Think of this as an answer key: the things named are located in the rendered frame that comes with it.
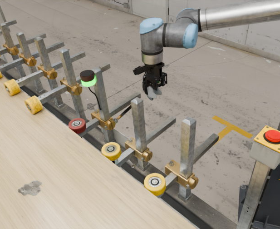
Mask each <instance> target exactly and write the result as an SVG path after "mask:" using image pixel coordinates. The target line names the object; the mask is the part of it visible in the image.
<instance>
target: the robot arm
mask: <svg viewBox="0 0 280 229"><path fill-rule="evenodd" d="M277 20H280V0H252V1H247V2H241V3H235V4H230V5H223V6H217V7H211V8H206V9H196V10H195V9H193V8H185V9H183V10H182V11H181V12H180V13H179V14H178V16H177V18H176V21H175V23H164V22H163V20H162V19H161V18H149V19H146V20H144V21H142V22H141V23H140V31H139V33H140V41H141V56H142V62H143V63H144V65H143V66H138V67H136V68H135V69H134V70H133V72H134V74H135V75H140V74H141V73H143V72H145V74H144V76H143V82H142V88H143V91H144V93H145V94H146V96H147V97H148V98H149V99H150V100H151V101H152V100H153V99H154V98H155V99H156V98H157V96H156V95H162V91H161V90H160V89H159V88H158V87H161V86H164V85H165V84H167V73H164V72H162V67H164V66H165V63H163V62H162V61H163V47H172V48H185V49H189V48H194V47H195V45H196V42H197V37H198V32H202V31H205V30H214V29H220V28H227V27H234V26H241V25H250V24H257V23H263V22H270V21H277ZM165 76H166V81H165ZM277 130H278V131H280V123H279V126H278V129H277Z"/></svg>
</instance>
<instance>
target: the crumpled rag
mask: <svg viewBox="0 0 280 229"><path fill-rule="evenodd" d="M41 184H42V182H40V181H38V180H34V181H31V182H30V183H29V184H24V186H23V187H21V188H18V192H19V193H21V194H22V195H23V196H24V195H27V194H30V195H32V196H36V195H37V194H38V193H39V192H40V191H41V189H40V187H39V186H40V185H41Z"/></svg>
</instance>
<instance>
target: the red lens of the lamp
mask: <svg viewBox="0 0 280 229"><path fill-rule="evenodd" d="M80 74H81V73H80ZM80 78H81V80H82V81H84V82H88V81H92V80H93V79H94V78H95V76H94V72H93V74H92V75H91V76H88V77H82V76H81V75H80Z"/></svg>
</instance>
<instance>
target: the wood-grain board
mask: <svg viewBox="0 0 280 229"><path fill-rule="evenodd" d="M7 81H9V80H7V79H6V78H5V77H4V76H2V78H0V229H197V228H195V227H194V226H193V225H192V224H190V223H189V222H188V221H186V220H185V219H184V218H183V217H181V216H180V215H179V214H178V213H176V212H175V211H174V210H172V209H171V208H170V207H169V206H167V205H166V204H165V203H164V202H162V201H161V200H160V199H159V198H157V197H156V196H155V195H153V194H152V193H151V192H150V191H148V190H147V189H146V188H144V187H143V186H142V185H141V184H139V183H138V182H137V181H136V180H134V179H133V178H132V177H131V176H129V175H128V174H127V173H125V172H124V171H123V170H122V169H120V168H119V167H118V166H117V165H116V164H114V163H113V162H112V161H110V160H109V159H108V158H106V157H105V156H104V155H103V154H101V153H100V152H99V151H97V150H96V149H95V148H94V147H93V146H91V145H90V144H89V143H88V142H86V141H85V140H84V139H82V138H81V137H80V136H79V135H77V134H76V133H75V132H73V131H72V130H71V129H70V128H69V127H67V126H66V125H65V124H63V123H62V122H61V121H60V120H58V119H57V118H56V117H54V116H53V115H52V114H51V113H50V112H48V111H47V110H46V109H44V108H43V109H42V110H41V111H39V112H37V113H35V114H31V113H30V112H29V110H28V109H27V107H26V105H25V100H26V99H28V98H30V97H29V96H28V95H27V94H25V93H24V92H23V91H21V90H20V92H19V93H17V94H15V95H13V96H10V95H9V94H8V92H7V91H6V89H5V87H4V83H5V82H7ZM34 180H38V181H40V182H42V184H41V185H40V186H39V187H40V189H41V191H40V192H39V193H38V194H37V195H36V196H32V195H30V194H27V195H24V196H23V195H22V194H21V193H19V192H18V188H21V187H23V186H24V184H29V183H30V182H31V181H34Z"/></svg>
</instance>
